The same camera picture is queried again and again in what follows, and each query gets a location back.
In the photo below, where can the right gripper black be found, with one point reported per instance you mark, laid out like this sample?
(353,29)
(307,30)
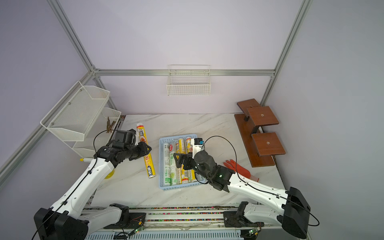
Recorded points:
(184,156)

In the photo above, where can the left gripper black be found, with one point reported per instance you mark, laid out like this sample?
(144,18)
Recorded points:
(144,151)

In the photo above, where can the yellow icon wrap roll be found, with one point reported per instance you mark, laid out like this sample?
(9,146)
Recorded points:
(147,157)

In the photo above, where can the white green grape wrap roll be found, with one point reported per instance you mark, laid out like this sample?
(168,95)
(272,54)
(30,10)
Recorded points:
(174,170)

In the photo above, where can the yellow red chef wrap roll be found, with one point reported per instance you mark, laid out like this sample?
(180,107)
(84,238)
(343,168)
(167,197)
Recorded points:
(182,150)

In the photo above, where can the yellow blue label wrap roll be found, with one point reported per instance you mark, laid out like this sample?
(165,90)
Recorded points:
(189,149)

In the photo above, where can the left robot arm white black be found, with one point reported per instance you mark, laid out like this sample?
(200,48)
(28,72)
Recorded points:
(63,220)

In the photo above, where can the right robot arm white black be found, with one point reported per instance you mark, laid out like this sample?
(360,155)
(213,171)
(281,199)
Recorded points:
(290,207)

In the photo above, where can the light blue plastic basket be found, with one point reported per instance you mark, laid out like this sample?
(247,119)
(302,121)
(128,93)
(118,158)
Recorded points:
(161,163)

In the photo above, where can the brown clips in basket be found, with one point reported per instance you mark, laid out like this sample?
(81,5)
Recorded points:
(110,125)

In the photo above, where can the lower white mesh shelf basket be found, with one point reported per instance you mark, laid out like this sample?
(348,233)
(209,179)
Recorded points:
(97,137)

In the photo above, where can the white mesh shelf basket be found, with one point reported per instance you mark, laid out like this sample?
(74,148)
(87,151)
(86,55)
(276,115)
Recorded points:
(97,137)
(72,118)

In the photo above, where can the upper white mesh shelf basket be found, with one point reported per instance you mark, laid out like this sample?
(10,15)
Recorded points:
(72,118)

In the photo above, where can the red rubber glove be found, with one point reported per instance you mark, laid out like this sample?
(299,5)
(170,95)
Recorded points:
(231,164)

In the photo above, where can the brown wooden tiered stand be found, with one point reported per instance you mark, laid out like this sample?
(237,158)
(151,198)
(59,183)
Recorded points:
(261,147)

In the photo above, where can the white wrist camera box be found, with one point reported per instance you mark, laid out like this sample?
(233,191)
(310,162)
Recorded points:
(196,146)

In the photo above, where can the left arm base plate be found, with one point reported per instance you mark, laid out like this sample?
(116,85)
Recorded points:
(130,221)

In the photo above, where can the white wire wall basket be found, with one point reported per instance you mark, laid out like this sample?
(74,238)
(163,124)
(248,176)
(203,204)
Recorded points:
(189,80)

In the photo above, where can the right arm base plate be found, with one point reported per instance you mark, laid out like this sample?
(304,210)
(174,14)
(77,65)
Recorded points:
(233,220)

